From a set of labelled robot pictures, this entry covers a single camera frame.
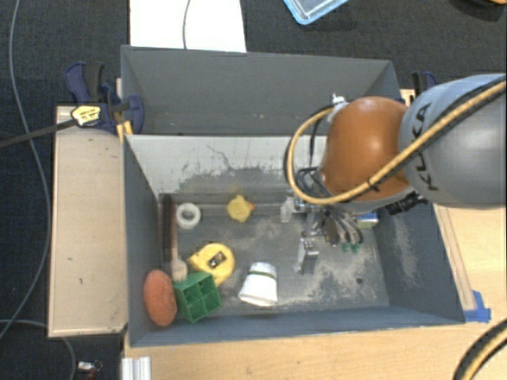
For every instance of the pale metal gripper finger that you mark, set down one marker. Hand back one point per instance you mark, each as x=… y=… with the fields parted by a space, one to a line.
x=309 y=260
x=288 y=211

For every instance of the yellow rubber duck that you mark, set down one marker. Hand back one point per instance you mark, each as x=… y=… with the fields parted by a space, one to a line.
x=239 y=209

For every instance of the white cup with green stripe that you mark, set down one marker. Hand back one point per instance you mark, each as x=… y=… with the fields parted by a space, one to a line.
x=259 y=287

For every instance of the yellow tape measure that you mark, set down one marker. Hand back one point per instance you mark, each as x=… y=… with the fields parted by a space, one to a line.
x=206 y=259

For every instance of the grey metal bin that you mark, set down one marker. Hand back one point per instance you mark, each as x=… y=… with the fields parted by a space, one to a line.
x=253 y=101

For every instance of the green square grid block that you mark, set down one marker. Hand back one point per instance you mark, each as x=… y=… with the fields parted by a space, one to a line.
x=197 y=297

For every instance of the orange-brown round sponge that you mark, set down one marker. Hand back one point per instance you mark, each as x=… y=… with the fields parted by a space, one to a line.
x=158 y=297

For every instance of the pale wood board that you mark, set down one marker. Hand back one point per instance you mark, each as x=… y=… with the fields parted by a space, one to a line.
x=89 y=232

